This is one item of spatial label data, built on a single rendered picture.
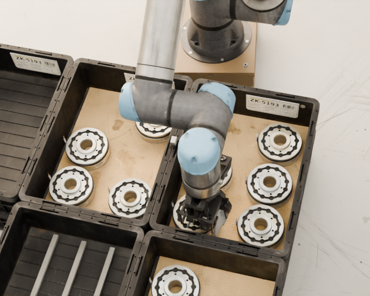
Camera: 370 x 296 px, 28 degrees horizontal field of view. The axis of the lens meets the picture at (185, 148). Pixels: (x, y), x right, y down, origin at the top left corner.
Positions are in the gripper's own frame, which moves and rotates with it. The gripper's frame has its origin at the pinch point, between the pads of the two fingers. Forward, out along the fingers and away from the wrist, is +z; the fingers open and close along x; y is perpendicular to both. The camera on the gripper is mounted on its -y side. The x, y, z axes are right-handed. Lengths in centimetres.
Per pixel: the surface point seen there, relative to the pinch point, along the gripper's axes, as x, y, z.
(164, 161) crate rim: -12.5, -6.1, -7.7
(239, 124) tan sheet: -1.9, -26.5, 2.4
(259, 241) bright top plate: 12.2, 2.2, -0.6
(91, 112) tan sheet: -37.9, -18.5, 2.4
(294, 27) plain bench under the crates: 0, -70, 16
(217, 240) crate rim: 4.6, 7.9, -7.8
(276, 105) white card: 5.9, -30.0, -4.3
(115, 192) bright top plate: -22.4, 1.4, -0.7
